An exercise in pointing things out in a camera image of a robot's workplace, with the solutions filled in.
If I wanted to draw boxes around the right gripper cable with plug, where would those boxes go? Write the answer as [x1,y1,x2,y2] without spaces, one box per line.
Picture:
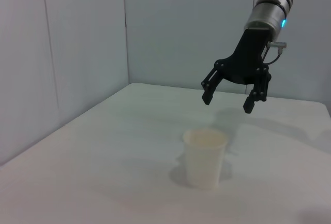
[263,41,288,66]

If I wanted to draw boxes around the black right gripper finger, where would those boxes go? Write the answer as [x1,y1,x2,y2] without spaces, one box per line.
[242,66,273,114]
[201,64,225,106]

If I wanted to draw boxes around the white paper cup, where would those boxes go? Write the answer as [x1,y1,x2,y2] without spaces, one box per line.
[183,128,229,191]

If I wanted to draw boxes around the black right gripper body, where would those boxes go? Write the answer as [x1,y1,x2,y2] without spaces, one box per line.
[213,28,272,85]

